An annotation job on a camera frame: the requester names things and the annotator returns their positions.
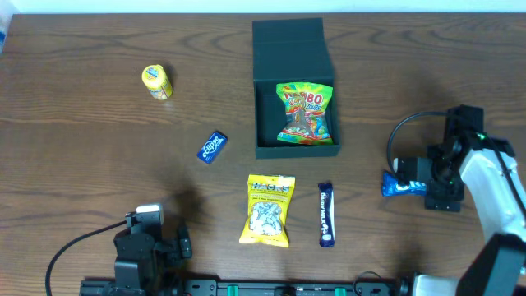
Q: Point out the yellow Hacks candy bag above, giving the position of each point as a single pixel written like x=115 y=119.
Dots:
x=269 y=197

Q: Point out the blue Oreo cookie pack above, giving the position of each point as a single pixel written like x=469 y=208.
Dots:
x=391 y=187

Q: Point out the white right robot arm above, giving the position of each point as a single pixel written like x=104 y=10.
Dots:
x=488 y=169

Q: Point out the blue Eclipse mint tin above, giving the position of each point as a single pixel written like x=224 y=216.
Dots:
x=212 y=147

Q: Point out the dark green open box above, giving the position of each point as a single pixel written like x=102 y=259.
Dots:
x=289 y=51

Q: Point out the purple Dairy Milk bar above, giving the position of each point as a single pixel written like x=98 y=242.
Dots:
x=327 y=215

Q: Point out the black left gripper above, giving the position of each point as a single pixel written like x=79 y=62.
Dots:
x=181 y=245

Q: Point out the green Haribo gummy bag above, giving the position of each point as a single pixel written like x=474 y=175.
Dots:
x=305 y=105

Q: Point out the yellow gum bottle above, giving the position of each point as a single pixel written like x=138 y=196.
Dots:
x=157 y=82

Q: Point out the black mounting rail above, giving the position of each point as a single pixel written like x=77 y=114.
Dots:
x=217 y=287

